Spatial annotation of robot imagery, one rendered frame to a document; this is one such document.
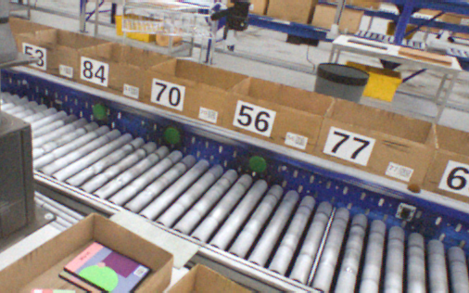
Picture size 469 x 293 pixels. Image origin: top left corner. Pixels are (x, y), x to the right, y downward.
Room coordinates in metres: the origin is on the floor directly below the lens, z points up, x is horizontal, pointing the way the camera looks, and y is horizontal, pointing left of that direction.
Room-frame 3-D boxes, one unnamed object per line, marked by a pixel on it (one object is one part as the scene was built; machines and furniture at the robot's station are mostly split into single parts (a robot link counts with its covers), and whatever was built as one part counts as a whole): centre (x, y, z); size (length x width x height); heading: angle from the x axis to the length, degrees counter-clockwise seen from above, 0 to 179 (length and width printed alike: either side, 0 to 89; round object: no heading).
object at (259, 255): (1.19, -0.35, 0.72); 0.52 x 0.05 x 0.05; 156
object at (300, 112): (1.68, -0.38, 0.96); 0.39 x 0.29 x 0.17; 66
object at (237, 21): (1.77, -0.15, 1.33); 0.09 x 0.08 x 0.12; 70
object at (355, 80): (4.08, -1.46, 0.32); 0.50 x 0.50 x 0.64
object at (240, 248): (1.22, -0.29, 0.72); 0.52 x 0.05 x 0.05; 156
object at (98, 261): (0.83, 0.16, 0.78); 0.19 x 0.14 x 0.02; 65
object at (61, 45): (2.15, 0.69, 0.97); 0.39 x 0.29 x 0.17; 66
